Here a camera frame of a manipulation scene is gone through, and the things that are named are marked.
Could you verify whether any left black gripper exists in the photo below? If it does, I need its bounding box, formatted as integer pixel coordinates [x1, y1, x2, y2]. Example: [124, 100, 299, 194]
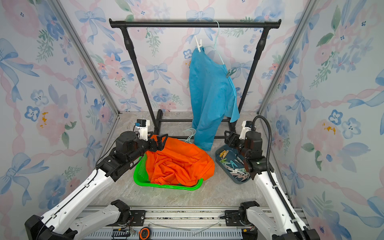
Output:
[129, 131, 168, 165]

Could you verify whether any dark teal clothespin bin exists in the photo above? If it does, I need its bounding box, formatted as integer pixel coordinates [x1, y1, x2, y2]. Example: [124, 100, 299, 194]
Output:
[215, 145, 251, 185]

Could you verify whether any orange t-shirt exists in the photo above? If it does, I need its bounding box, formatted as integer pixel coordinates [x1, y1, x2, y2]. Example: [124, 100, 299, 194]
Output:
[146, 138, 215, 187]

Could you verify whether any teal t-shirt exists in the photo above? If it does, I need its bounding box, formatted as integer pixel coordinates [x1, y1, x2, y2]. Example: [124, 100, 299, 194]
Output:
[189, 48, 240, 151]

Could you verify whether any teal clothespin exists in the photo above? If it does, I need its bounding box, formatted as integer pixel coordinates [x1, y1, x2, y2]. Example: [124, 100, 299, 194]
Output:
[226, 68, 238, 78]

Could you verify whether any light teal wire hanger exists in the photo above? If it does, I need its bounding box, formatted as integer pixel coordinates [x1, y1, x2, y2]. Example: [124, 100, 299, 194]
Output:
[203, 20, 232, 73]

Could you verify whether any white clothespin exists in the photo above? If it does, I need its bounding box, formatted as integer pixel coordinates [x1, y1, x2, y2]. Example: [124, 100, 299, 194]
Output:
[194, 36, 203, 53]

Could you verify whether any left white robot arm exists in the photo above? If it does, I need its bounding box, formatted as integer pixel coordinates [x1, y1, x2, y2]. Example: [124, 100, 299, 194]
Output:
[25, 131, 168, 240]

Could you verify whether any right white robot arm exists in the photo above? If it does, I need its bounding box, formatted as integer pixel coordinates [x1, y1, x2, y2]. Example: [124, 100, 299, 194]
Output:
[225, 131, 320, 240]

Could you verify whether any green plastic tray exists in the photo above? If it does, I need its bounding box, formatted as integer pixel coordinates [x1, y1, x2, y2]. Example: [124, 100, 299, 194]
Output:
[133, 154, 204, 191]

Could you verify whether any black clothes rack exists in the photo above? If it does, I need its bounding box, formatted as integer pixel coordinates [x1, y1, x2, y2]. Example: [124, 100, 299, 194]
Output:
[109, 19, 282, 135]

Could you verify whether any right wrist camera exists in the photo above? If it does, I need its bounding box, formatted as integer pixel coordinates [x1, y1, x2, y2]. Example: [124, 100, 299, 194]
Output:
[239, 121, 255, 140]

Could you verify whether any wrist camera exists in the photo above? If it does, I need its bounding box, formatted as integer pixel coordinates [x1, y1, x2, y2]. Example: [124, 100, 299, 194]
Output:
[239, 121, 255, 140]
[134, 119, 151, 141]

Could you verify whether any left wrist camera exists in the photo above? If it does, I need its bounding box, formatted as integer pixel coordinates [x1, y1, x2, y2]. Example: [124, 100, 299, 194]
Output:
[134, 119, 151, 141]

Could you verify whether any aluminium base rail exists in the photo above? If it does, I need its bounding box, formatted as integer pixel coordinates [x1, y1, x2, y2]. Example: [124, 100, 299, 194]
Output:
[56, 206, 313, 240]

